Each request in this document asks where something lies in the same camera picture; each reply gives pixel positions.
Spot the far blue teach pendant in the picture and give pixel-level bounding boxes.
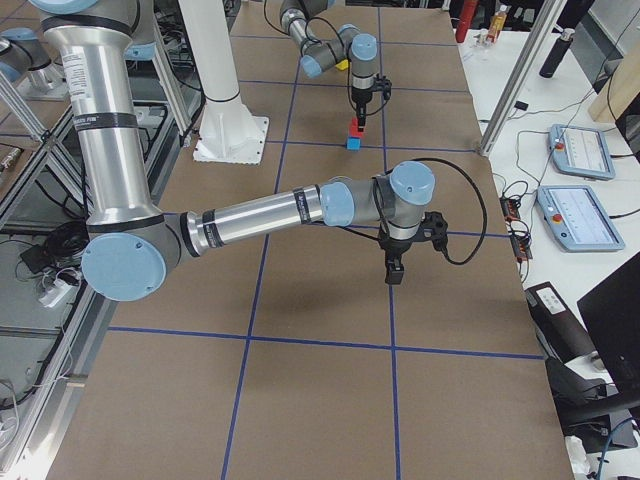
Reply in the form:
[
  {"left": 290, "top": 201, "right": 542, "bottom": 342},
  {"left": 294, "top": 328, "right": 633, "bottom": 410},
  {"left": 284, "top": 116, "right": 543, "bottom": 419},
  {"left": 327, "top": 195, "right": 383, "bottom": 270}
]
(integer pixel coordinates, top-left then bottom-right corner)
[{"left": 548, "top": 124, "right": 615, "bottom": 181}]

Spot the orange drink bottle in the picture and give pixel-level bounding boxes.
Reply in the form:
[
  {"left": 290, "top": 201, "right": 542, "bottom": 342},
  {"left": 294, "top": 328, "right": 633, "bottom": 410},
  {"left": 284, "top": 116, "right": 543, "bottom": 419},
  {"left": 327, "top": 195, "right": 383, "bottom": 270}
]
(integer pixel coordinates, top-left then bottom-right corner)
[{"left": 486, "top": 5, "right": 508, "bottom": 44}]

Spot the near blue teach pendant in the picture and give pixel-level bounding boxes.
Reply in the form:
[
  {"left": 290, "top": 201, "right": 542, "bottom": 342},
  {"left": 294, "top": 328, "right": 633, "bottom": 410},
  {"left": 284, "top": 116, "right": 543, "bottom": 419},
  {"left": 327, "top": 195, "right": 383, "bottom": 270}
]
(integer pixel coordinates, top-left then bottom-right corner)
[{"left": 536, "top": 185, "right": 625, "bottom": 253}]

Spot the black camera cable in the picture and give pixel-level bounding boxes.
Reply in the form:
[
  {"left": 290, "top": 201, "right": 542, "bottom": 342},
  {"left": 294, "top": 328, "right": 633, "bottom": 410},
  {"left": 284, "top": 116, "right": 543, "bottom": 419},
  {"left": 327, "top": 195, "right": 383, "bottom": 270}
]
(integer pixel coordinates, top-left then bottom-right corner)
[{"left": 399, "top": 158, "right": 489, "bottom": 265}]

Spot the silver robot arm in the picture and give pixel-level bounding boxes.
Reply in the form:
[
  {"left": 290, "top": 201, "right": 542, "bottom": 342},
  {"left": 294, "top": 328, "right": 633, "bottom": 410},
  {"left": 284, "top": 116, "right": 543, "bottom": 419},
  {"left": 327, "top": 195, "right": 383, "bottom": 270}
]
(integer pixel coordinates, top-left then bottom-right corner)
[
  {"left": 279, "top": 1, "right": 389, "bottom": 132},
  {"left": 29, "top": 1, "right": 436, "bottom": 301}
]

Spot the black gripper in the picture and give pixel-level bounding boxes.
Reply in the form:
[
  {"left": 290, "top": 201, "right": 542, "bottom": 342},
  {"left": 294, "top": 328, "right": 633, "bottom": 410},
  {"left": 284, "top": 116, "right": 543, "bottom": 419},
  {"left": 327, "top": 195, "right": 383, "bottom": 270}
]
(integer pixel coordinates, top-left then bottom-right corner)
[
  {"left": 350, "top": 86, "right": 374, "bottom": 126},
  {"left": 377, "top": 230, "right": 414, "bottom": 285}
]

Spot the red fire extinguisher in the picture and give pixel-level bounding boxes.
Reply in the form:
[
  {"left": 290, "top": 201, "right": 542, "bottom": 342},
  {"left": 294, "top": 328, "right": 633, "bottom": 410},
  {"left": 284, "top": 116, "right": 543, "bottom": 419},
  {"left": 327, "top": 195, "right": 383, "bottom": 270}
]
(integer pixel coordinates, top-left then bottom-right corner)
[{"left": 455, "top": 0, "right": 478, "bottom": 44}]

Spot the aluminium frame post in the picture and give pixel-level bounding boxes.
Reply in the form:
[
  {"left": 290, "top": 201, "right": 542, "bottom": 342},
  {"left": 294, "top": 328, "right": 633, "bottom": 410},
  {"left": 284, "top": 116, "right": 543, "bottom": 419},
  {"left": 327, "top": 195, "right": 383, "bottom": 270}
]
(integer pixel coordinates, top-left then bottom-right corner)
[{"left": 478, "top": 0, "right": 567, "bottom": 157}]

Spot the black water bottle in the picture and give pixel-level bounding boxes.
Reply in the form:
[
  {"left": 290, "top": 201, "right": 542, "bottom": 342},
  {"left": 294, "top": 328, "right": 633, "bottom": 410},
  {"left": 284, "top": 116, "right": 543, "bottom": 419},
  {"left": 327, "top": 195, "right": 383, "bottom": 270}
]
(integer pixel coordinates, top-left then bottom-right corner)
[{"left": 539, "top": 28, "right": 575, "bottom": 78}]

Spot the red cube block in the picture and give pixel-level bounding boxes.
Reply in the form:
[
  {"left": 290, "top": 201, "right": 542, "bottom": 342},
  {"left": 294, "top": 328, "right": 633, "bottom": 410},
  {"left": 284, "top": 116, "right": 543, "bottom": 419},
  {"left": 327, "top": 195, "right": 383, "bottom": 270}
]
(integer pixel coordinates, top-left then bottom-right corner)
[{"left": 349, "top": 117, "right": 365, "bottom": 138}]

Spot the blue cube block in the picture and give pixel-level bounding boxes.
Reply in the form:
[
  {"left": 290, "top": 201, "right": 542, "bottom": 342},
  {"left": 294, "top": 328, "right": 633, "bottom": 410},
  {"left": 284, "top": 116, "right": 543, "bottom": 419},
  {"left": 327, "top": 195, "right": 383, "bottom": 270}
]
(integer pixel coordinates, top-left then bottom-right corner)
[{"left": 346, "top": 136, "right": 362, "bottom": 151}]

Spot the orange circuit board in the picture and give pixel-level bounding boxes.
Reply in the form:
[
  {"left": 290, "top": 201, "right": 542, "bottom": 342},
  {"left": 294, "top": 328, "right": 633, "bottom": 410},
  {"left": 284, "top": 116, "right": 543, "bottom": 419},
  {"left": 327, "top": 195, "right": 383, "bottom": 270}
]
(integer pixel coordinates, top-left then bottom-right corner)
[{"left": 500, "top": 196, "right": 532, "bottom": 263}]

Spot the blue teach pendant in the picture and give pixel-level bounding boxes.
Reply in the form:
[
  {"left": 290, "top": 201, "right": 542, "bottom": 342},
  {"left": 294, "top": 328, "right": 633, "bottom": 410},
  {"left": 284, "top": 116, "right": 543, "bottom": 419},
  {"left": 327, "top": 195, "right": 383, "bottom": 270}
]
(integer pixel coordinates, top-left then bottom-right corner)
[
  {"left": 548, "top": 124, "right": 615, "bottom": 181},
  {"left": 536, "top": 185, "right": 625, "bottom": 253}
]

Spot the black computer monitor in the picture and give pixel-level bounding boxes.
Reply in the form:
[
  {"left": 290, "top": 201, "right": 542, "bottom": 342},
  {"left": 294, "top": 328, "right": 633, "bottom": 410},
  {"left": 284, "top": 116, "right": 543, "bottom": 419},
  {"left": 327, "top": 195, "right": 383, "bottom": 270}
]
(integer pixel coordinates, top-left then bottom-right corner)
[{"left": 577, "top": 254, "right": 639, "bottom": 390}]

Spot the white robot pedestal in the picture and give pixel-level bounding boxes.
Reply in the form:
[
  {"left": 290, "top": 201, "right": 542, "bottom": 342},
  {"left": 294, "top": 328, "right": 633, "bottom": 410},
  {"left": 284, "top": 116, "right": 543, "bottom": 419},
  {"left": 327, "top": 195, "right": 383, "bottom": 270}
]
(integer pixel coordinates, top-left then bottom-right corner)
[{"left": 179, "top": 0, "right": 269, "bottom": 165}]

